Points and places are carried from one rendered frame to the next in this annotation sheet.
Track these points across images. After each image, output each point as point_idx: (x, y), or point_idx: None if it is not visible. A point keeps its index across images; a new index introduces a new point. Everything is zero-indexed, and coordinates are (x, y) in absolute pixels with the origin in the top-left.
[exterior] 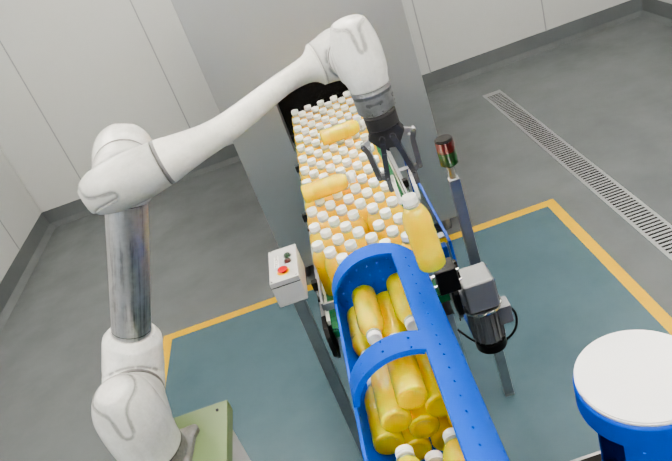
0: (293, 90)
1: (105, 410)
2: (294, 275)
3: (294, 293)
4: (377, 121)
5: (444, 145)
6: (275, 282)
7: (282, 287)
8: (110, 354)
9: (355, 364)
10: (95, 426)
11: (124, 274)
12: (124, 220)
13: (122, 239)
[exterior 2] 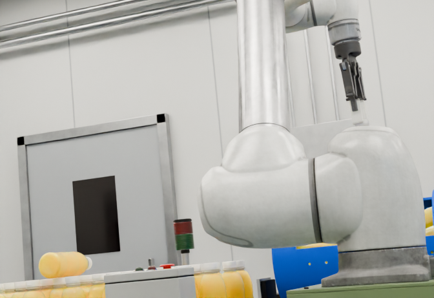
0: (294, 9)
1: (394, 132)
2: (190, 266)
3: (190, 293)
4: (358, 43)
5: (190, 222)
6: (180, 267)
7: (184, 278)
8: (289, 138)
9: (433, 205)
10: (389, 152)
11: (285, 53)
12: (283, 1)
13: (283, 17)
